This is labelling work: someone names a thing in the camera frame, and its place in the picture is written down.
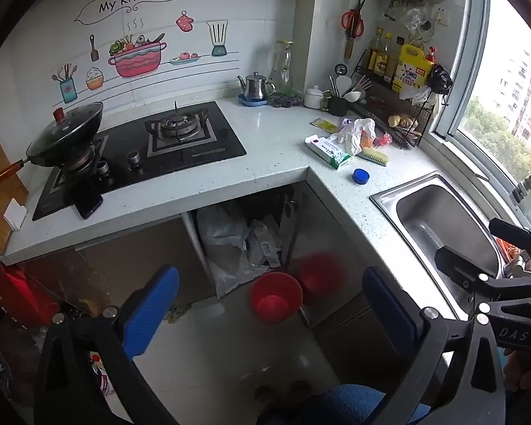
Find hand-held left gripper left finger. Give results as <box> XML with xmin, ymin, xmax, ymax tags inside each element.
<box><xmin>34</xmin><ymin>265</ymin><xmax>182</xmax><ymax>425</ymax></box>

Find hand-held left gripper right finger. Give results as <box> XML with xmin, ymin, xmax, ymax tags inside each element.
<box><xmin>362</xmin><ymin>266</ymin><xmax>507</xmax><ymax>425</ymax></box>

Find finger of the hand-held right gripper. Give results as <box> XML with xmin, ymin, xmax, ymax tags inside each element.
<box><xmin>434</xmin><ymin>245</ymin><xmax>531</xmax><ymax>305</ymax></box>
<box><xmin>489</xmin><ymin>218</ymin><xmax>531</xmax><ymax>254</ymax></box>

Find red plastic bin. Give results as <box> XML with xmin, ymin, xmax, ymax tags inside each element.
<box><xmin>250</xmin><ymin>271</ymin><xmax>304</xmax><ymax>325</ymax></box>

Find yellow foil packet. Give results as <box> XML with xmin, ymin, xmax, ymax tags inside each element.
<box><xmin>310</xmin><ymin>117</ymin><xmax>341</xmax><ymax>134</ymax></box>

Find person's right hand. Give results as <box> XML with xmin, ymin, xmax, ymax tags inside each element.
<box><xmin>504</xmin><ymin>349</ymin><xmax>531</xmax><ymax>391</ymax></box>

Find orange mesh scrubber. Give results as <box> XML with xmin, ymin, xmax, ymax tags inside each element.
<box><xmin>498</xmin><ymin>239</ymin><xmax>520</xmax><ymax>263</ymax></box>

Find steel faucet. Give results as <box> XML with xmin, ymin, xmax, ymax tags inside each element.
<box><xmin>509</xmin><ymin>168</ymin><xmax>531</xmax><ymax>213</ymax></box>

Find white backed cabinet door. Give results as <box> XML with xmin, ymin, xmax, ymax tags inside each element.
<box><xmin>18</xmin><ymin>212</ymin><xmax>217</xmax><ymax>315</ymax></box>

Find steel sink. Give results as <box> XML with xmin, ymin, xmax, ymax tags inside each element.
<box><xmin>370</xmin><ymin>170</ymin><xmax>531</xmax><ymax>319</ymax></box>

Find white woven sack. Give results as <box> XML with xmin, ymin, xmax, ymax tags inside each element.
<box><xmin>196</xmin><ymin>206</ymin><xmax>284</xmax><ymax>298</ymax></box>

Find foil covered cabinet door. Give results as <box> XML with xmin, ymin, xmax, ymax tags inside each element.
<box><xmin>287</xmin><ymin>181</ymin><xmax>381</xmax><ymax>328</ymax></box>

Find black phone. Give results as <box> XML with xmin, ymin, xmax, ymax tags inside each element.
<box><xmin>73</xmin><ymin>183</ymin><xmax>103</xmax><ymax>220</ymax></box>

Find crumpled white plastic bags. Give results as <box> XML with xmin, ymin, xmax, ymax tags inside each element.
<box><xmin>245</xmin><ymin>219</ymin><xmax>284</xmax><ymax>268</ymax></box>

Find red bag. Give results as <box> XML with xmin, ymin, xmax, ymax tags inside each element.
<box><xmin>0</xmin><ymin>263</ymin><xmax>60</xmax><ymax>328</ymax></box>

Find yellow scrub brush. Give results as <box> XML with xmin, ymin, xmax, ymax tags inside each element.
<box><xmin>358</xmin><ymin>147</ymin><xmax>389</xmax><ymax>166</ymax></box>

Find white plastic holder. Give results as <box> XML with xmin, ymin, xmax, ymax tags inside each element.
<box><xmin>4</xmin><ymin>199</ymin><xmax>27</xmax><ymax>231</ymax></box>

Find crumpled white bag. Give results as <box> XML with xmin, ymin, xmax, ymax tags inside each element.
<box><xmin>400</xmin><ymin>86</ymin><xmax>432</xmax><ymax>107</ymax></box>

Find white plastic bag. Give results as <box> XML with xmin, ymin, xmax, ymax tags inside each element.
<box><xmin>336</xmin><ymin>118</ymin><xmax>377</xmax><ymax>157</ymax></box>

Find black plastic bag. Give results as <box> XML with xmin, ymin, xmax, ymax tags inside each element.
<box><xmin>427</xmin><ymin>64</ymin><xmax>453</xmax><ymax>96</ymax></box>

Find white green carton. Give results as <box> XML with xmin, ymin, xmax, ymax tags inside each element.
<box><xmin>304</xmin><ymin>133</ymin><xmax>352</xmax><ymax>171</ymax></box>

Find black wok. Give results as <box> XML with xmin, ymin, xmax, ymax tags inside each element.
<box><xmin>0</xmin><ymin>110</ymin><xmax>104</xmax><ymax>191</ymax></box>

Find black glass gas stove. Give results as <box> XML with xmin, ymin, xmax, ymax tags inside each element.
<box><xmin>32</xmin><ymin>101</ymin><xmax>247</xmax><ymax>221</ymax></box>

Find yellow detergent jug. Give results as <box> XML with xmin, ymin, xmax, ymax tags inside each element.
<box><xmin>392</xmin><ymin>43</ymin><xmax>438</xmax><ymax>95</ymax></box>

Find glass wok lid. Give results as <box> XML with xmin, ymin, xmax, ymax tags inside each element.
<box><xmin>28</xmin><ymin>103</ymin><xmax>104</xmax><ymax>158</ymax></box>

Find dark green mug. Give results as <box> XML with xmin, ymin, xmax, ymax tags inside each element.
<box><xmin>322</xmin><ymin>95</ymin><xmax>348</xmax><ymax>117</ymax></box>

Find yellow cap sauce bottle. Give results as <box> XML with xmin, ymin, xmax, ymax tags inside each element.
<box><xmin>377</xmin><ymin>32</ymin><xmax>395</xmax><ymax>78</ymax></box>

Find oil bottle yellow label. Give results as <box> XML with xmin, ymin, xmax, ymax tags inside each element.
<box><xmin>366</xmin><ymin>27</ymin><xmax>383</xmax><ymax>74</ymax></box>

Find white lidded jar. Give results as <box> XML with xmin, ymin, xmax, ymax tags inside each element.
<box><xmin>303</xmin><ymin>85</ymin><xmax>330</xmax><ymax>109</ymax></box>

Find clear hanging plastic bag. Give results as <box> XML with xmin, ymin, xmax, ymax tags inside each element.
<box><xmin>396</xmin><ymin>6</ymin><xmax>430</xmax><ymax>36</ymax></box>

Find steel teapot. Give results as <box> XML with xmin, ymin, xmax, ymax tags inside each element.
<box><xmin>237</xmin><ymin>72</ymin><xmax>276</xmax><ymax>102</ymax></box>

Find glass decanter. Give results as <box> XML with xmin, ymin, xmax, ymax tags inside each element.
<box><xmin>269</xmin><ymin>40</ymin><xmax>298</xmax><ymax>96</ymax></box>

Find black wire rack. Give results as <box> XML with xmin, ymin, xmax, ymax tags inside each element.
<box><xmin>349</xmin><ymin>49</ymin><xmax>439</xmax><ymax>148</ymax></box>

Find window frame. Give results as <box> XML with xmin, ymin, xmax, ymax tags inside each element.
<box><xmin>429</xmin><ymin>0</ymin><xmax>531</xmax><ymax>231</ymax></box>

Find kitchen wall sticker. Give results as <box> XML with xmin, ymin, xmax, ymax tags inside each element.
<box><xmin>51</xmin><ymin>0</ymin><xmax>240</xmax><ymax>104</ymax></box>

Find red handled scissors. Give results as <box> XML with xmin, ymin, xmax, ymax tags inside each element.
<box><xmin>341</xmin><ymin>0</ymin><xmax>367</xmax><ymax>40</ymax></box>

